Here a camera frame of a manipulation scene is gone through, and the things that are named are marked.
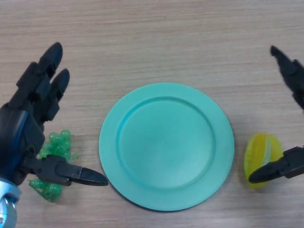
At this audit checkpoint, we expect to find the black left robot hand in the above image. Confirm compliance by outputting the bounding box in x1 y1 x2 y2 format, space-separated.
0 42 109 188

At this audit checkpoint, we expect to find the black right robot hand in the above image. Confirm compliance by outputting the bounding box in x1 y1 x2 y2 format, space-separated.
247 45 304 184

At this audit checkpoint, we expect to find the yellow plastic starfruit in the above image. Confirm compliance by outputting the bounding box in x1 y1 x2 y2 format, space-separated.
244 133 283 190

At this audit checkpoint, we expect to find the teal green round plate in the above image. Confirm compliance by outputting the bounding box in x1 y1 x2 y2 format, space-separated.
98 82 235 211

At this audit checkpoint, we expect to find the green plastic grape bunch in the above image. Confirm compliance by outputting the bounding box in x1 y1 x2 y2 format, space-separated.
28 129 84 203

